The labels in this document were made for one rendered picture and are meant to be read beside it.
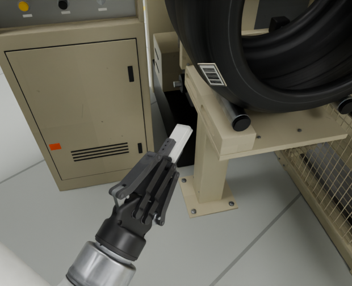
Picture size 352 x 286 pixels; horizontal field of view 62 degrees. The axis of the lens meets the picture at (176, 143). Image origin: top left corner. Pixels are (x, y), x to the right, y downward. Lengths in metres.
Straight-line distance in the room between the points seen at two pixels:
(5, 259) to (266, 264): 1.35
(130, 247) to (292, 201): 1.37
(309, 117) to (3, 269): 0.83
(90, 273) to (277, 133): 0.59
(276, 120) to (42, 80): 0.89
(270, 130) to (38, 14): 0.88
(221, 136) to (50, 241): 1.14
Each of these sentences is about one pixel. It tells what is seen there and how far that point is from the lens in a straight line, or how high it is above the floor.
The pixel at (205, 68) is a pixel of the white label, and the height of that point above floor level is 1.05.
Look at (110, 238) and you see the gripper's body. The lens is 0.45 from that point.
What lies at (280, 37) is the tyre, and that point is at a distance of 0.93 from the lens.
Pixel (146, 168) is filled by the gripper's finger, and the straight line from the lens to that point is 0.46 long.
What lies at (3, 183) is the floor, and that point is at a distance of 1.96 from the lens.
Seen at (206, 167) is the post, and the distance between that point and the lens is 1.37.
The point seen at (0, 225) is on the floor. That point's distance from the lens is 1.78.
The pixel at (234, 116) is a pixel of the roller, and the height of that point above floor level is 0.92.
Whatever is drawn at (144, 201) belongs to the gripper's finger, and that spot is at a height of 0.96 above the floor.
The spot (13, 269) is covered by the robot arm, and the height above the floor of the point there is 1.14.
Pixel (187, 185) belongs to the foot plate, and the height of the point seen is 0.01.
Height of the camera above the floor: 1.34
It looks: 45 degrees down
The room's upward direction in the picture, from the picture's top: straight up
